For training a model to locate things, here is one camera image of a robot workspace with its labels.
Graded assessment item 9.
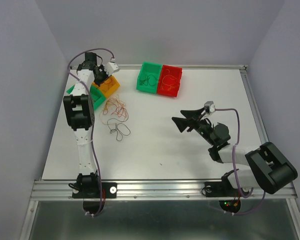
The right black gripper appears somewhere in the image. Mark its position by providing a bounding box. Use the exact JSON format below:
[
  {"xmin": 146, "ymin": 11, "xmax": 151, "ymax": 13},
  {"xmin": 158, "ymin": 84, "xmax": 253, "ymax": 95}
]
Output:
[{"xmin": 171, "ymin": 106, "xmax": 216, "ymax": 146}]

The orange thin wire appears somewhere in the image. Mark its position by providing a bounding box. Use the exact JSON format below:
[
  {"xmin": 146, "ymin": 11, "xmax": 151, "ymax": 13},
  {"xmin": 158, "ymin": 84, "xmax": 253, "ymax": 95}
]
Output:
[{"xmin": 159, "ymin": 68, "xmax": 181, "ymax": 92}]

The thin wire bundle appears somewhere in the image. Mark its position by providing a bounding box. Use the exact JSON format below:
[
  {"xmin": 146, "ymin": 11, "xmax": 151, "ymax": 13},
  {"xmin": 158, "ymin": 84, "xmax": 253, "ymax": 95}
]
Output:
[{"xmin": 101, "ymin": 94, "xmax": 130, "ymax": 126}]

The black thin wire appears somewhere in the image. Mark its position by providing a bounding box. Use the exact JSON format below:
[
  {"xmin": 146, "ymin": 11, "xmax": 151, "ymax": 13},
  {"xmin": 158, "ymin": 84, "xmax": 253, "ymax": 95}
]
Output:
[{"xmin": 139, "ymin": 73, "xmax": 158, "ymax": 87}]

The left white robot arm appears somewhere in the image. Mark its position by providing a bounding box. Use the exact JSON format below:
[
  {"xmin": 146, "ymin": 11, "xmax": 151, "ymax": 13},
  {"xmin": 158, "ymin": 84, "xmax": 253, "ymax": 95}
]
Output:
[{"xmin": 63, "ymin": 52, "xmax": 101, "ymax": 198}]

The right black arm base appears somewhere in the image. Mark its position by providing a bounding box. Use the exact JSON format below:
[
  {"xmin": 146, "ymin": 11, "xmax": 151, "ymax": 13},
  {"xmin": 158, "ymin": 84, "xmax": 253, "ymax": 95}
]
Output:
[{"xmin": 201, "ymin": 181, "xmax": 241, "ymax": 214}]

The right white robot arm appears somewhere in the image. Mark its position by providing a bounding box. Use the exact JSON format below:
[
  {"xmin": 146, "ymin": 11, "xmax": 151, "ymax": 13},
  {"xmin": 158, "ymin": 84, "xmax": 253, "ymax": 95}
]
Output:
[{"xmin": 172, "ymin": 104, "xmax": 298, "ymax": 198}]

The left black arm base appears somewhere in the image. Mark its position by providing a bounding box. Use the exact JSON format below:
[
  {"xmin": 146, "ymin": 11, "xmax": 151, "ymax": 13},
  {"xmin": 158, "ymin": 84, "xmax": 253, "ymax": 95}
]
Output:
[{"xmin": 68, "ymin": 182, "xmax": 118, "ymax": 217}]

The orange plastic bin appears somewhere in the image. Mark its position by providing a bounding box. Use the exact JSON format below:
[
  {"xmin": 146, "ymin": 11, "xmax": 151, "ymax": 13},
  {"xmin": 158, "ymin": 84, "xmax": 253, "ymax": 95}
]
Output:
[{"xmin": 92, "ymin": 75, "xmax": 120, "ymax": 99}]

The left green plastic bin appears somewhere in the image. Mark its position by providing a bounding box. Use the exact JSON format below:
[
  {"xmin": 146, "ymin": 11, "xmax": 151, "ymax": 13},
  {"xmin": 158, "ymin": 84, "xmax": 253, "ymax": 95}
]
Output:
[{"xmin": 62, "ymin": 83, "xmax": 106, "ymax": 111}]

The green plastic bin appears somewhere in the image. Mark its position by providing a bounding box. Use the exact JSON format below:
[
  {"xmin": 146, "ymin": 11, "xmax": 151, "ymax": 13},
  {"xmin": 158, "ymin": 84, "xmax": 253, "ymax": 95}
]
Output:
[
  {"xmin": 136, "ymin": 61, "xmax": 163, "ymax": 94},
  {"xmin": 62, "ymin": 83, "xmax": 106, "ymax": 111}
]

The red plastic bin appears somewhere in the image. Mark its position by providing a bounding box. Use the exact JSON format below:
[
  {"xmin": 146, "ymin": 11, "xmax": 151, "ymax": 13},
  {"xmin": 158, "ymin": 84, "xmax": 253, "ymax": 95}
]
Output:
[{"xmin": 156, "ymin": 65, "xmax": 183, "ymax": 98}]

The right green plastic bin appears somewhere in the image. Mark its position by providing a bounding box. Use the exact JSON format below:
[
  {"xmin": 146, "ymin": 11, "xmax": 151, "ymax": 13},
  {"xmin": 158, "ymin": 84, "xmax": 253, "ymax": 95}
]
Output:
[{"xmin": 136, "ymin": 61, "xmax": 163, "ymax": 94}]

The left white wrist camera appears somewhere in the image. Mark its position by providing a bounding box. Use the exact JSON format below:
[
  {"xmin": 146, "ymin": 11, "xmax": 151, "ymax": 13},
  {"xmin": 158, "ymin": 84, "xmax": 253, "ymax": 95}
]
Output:
[{"xmin": 104, "ymin": 61, "xmax": 120, "ymax": 76}]

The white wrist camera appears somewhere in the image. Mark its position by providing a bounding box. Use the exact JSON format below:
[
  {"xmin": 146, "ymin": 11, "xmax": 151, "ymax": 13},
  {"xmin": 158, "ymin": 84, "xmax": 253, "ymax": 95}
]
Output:
[
  {"xmin": 104, "ymin": 61, "xmax": 120, "ymax": 76},
  {"xmin": 204, "ymin": 100, "xmax": 216, "ymax": 115}
]

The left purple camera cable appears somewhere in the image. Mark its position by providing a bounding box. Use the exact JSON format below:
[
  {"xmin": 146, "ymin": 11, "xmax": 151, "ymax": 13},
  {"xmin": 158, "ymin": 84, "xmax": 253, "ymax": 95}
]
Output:
[{"xmin": 66, "ymin": 48, "xmax": 117, "ymax": 218}]

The purple camera cable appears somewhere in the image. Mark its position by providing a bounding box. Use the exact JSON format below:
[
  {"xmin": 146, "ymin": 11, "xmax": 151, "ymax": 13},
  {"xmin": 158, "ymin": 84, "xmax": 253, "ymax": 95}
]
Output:
[
  {"xmin": 213, "ymin": 108, "xmax": 267, "ymax": 217},
  {"xmin": 66, "ymin": 48, "xmax": 117, "ymax": 218}
]

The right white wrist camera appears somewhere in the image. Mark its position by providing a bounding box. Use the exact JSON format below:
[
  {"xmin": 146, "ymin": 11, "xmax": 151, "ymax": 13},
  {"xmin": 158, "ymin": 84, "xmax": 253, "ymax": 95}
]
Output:
[{"xmin": 204, "ymin": 100, "xmax": 216, "ymax": 115}]

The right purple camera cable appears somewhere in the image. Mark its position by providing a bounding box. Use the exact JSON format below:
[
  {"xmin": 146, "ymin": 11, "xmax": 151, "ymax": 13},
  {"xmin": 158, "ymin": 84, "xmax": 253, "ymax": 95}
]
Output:
[{"xmin": 213, "ymin": 108, "xmax": 267, "ymax": 217}]

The aluminium front rail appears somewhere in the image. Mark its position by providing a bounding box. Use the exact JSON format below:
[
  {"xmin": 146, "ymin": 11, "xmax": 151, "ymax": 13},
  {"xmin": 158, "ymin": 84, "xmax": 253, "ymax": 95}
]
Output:
[{"xmin": 29, "ymin": 177, "xmax": 298, "ymax": 201}]

